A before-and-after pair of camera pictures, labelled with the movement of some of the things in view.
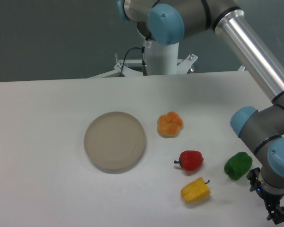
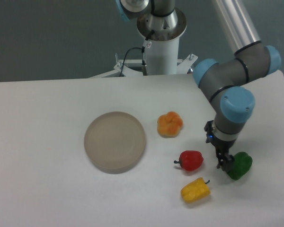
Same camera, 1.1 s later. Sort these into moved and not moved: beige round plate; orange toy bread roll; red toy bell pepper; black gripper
Moved: black gripper
Not moved: orange toy bread roll; beige round plate; red toy bell pepper
